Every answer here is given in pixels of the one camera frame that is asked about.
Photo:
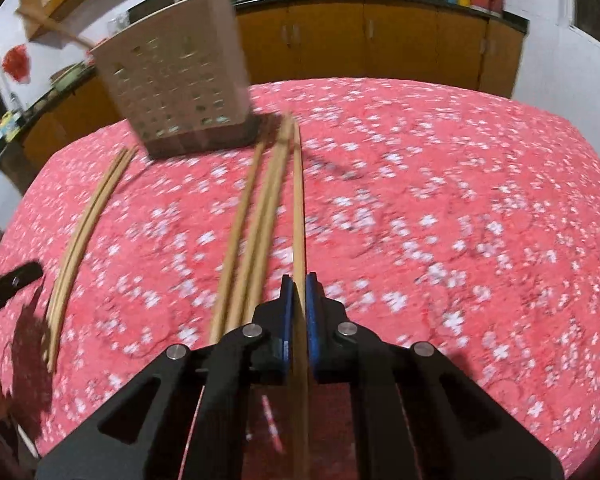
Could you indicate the beige perforated utensil holder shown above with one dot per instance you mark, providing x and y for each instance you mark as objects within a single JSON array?
[{"x": 170, "y": 75}]

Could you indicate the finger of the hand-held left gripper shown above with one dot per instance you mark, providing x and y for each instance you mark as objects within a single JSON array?
[{"x": 10, "y": 285}]

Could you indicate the wooden lower kitchen cabinets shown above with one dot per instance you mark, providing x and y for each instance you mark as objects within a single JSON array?
[{"x": 330, "y": 40}]

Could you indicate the hanging red plastic bag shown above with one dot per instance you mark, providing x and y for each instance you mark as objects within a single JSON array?
[{"x": 16, "y": 62}]

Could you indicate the red floral tablecloth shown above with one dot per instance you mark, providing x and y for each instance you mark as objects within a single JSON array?
[{"x": 430, "y": 210}]

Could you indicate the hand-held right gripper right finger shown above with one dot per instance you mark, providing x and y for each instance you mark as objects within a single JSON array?
[{"x": 311, "y": 320}]

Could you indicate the green basin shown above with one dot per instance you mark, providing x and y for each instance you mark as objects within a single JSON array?
[{"x": 70, "y": 75}]

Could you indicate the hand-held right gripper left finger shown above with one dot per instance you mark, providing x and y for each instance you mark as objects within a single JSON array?
[{"x": 286, "y": 320}]

